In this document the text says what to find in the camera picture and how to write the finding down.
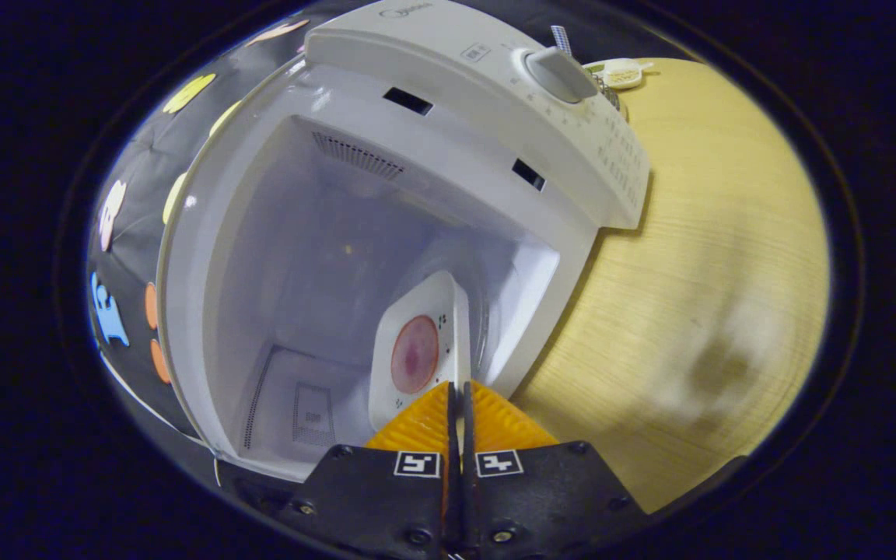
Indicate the white microwave oven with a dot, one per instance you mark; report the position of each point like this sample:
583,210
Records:
417,140

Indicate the white divided grain dish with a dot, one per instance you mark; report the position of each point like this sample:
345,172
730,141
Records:
621,74

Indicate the metal mesh cutlery basket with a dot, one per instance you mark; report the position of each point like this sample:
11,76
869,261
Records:
561,39

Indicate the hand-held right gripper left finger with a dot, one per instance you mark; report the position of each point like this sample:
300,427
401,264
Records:
386,498

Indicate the white square plate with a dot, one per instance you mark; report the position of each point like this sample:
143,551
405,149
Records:
425,299

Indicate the round pink food slice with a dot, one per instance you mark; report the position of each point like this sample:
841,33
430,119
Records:
414,354

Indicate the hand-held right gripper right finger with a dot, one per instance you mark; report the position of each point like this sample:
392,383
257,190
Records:
541,498

